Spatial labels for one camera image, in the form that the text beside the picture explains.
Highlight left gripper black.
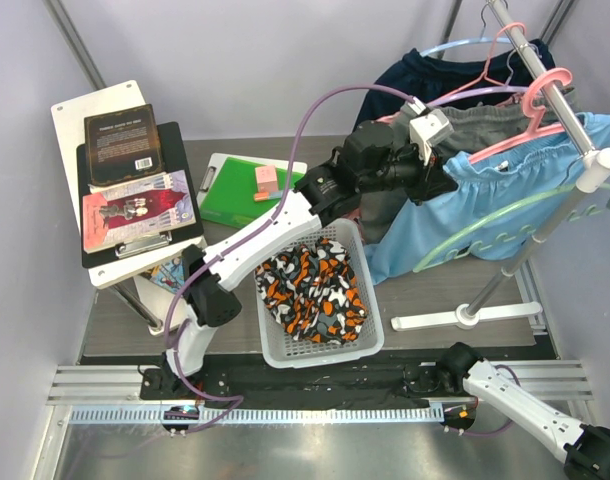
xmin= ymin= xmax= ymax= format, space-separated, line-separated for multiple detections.
xmin=358 ymin=139 xmax=459 ymax=207

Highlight green plastic hanger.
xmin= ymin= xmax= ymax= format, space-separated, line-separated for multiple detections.
xmin=412 ymin=182 xmax=610 ymax=274

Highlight light blue shorts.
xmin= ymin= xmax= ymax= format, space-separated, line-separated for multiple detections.
xmin=365 ymin=112 xmax=610 ymax=285

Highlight orange camouflage shorts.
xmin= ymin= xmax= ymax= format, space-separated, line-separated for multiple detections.
xmin=255 ymin=237 xmax=368 ymax=345

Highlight pink plastic hanger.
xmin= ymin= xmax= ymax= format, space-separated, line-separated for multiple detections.
xmin=469 ymin=67 xmax=573 ymax=164

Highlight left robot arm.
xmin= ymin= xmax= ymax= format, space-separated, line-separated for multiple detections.
xmin=162 ymin=112 xmax=456 ymax=399

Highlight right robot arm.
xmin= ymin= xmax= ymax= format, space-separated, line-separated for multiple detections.
xmin=436 ymin=342 xmax=610 ymax=479

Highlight grey shorts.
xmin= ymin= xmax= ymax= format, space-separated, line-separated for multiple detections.
xmin=356 ymin=87 xmax=581 ymax=246

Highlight purple hanger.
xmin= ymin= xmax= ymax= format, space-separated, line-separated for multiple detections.
xmin=428 ymin=53 xmax=531 ymax=107

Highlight light blue hanger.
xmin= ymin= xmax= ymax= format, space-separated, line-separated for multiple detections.
xmin=420 ymin=37 xmax=494 ymax=59

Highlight navy blue shorts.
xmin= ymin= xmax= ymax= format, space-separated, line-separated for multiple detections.
xmin=353 ymin=39 xmax=556 ymax=129

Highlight thin pink hanger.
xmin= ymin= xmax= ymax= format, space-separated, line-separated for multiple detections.
xmin=376 ymin=49 xmax=532 ymax=110

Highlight white clothes rack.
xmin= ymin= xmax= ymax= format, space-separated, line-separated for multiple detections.
xmin=391 ymin=1 xmax=610 ymax=332

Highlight orange blue eraser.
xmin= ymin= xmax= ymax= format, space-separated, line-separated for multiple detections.
xmin=253 ymin=190 xmax=284 ymax=202

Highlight pink cube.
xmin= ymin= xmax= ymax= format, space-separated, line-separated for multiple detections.
xmin=255 ymin=165 xmax=279 ymax=193

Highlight green folder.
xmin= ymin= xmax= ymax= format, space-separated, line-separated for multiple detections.
xmin=199 ymin=158 xmax=287 ymax=228

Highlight white plastic basket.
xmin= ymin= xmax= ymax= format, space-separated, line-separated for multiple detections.
xmin=256 ymin=218 xmax=384 ymax=369

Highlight blue comic book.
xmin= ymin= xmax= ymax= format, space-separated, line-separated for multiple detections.
xmin=140 ymin=257 xmax=185 ymax=294

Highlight white two-tier shelf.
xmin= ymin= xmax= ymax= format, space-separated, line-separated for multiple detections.
xmin=51 ymin=80 xmax=207 ymax=336

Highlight red pink comic book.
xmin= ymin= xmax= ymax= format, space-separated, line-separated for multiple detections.
xmin=80 ymin=170 xmax=196 ymax=253

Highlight dark brown book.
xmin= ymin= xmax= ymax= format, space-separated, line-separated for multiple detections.
xmin=84 ymin=104 xmax=164 ymax=187

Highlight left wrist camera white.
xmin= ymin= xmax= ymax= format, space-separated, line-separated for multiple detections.
xmin=408 ymin=109 xmax=454 ymax=167

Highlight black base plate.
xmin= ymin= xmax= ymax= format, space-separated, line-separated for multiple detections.
xmin=140 ymin=350 xmax=464 ymax=411

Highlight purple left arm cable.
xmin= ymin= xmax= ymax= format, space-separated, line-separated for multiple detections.
xmin=162 ymin=83 xmax=426 ymax=434

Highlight perforated cable duct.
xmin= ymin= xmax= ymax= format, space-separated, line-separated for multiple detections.
xmin=69 ymin=403 xmax=444 ymax=426

